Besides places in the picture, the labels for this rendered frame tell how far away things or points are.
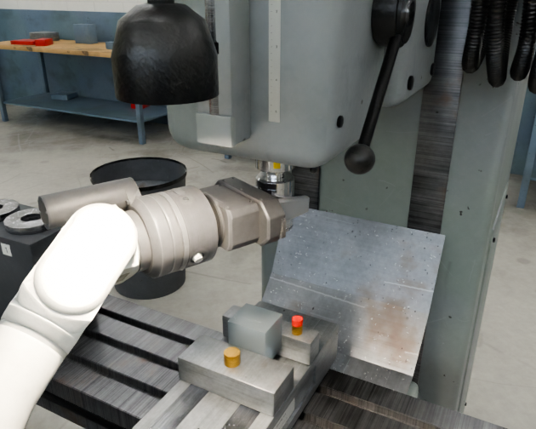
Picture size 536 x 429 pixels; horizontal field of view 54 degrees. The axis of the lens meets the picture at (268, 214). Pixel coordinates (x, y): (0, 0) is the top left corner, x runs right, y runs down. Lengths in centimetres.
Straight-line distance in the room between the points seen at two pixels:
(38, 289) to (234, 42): 27
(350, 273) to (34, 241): 57
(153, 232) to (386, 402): 48
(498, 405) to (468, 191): 146
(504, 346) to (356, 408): 185
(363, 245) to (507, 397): 145
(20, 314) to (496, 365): 221
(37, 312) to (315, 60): 32
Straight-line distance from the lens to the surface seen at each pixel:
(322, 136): 51
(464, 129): 94
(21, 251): 96
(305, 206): 64
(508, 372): 249
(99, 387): 90
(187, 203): 55
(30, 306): 49
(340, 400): 87
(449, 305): 107
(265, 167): 61
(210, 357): 74
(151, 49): 35
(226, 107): 50
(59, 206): 55
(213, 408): 73
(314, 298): 105
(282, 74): 50
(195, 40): 36
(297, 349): 78
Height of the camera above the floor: 148
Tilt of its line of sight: 24 degrees down
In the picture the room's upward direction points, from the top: straight up
